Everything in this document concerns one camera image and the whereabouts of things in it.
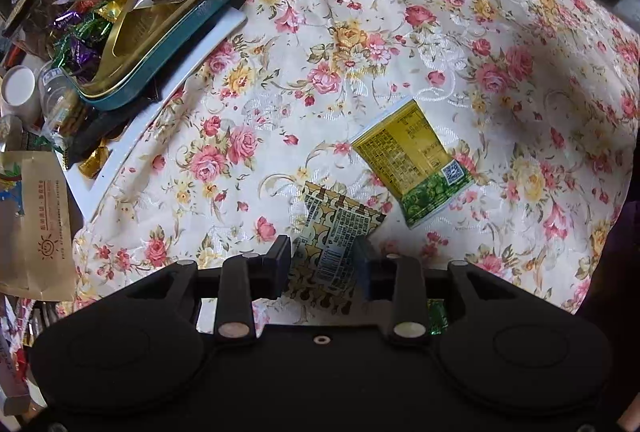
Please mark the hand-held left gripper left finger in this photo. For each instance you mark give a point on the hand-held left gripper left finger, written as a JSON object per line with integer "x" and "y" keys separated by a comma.
{"x": 282, "y": 264}

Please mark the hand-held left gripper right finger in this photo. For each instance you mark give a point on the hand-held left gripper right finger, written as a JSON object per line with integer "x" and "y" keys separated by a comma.
{"x": 361, "y": 264}

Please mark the gold patterned snack packet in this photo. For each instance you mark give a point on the gold patterned snack packet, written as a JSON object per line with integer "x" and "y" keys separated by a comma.
{"x": 330, "y": 222}

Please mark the green foil wrapper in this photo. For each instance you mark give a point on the green foil wrapper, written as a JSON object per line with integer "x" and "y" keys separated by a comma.
{"x": 436, "y": 314}

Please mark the yellow green snack packet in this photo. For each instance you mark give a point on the yellow green snack packet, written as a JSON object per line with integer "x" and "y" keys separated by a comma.
{"x": 400, "y": 152}

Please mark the white rectangular tray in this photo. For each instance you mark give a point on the white rectangular tray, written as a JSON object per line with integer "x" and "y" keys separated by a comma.
{"x": 140, "y": 137}

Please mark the gold foil ingot chocolate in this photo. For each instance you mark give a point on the gold foil ingot chocolate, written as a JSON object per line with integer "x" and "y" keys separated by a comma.
{"x": 95, "y": 162}

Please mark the dark flat snack packet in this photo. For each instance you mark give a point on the dark flat snack packet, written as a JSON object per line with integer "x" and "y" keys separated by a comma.
{"x": 95, "y": 132}

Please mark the floral tablecloth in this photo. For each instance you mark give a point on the floral tablecloth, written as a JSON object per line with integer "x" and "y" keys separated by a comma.
{"x": 400, "y": 37}

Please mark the brown paper bag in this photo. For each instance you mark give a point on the brown paper bag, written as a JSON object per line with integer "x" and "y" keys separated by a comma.
{"x": 35, "y": 237}

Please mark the clear cookie packet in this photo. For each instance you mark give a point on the clear cookie packet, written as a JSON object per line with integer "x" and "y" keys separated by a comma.
{"x": 67, "y": 117}

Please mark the gold tin box teal rim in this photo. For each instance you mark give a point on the gold tin box teal rim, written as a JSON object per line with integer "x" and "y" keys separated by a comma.
{"x": 150, "y": 24}

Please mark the pile of red white packets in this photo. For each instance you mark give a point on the pile of red white packets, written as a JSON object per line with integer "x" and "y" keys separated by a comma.
{"x": 15, "y": 352}

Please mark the clear plastic cup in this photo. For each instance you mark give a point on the clear plastic cup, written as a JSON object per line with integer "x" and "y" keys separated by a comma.
{"x": 55, "y": 84}

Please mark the pile of foil-wrapped candies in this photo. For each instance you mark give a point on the pile of foil-wrapped candies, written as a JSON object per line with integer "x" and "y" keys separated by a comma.
{"x": 80, "y": 52}

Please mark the white paper cup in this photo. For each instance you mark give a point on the white paper cup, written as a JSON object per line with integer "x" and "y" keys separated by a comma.
{"x": 17, "y": 87}

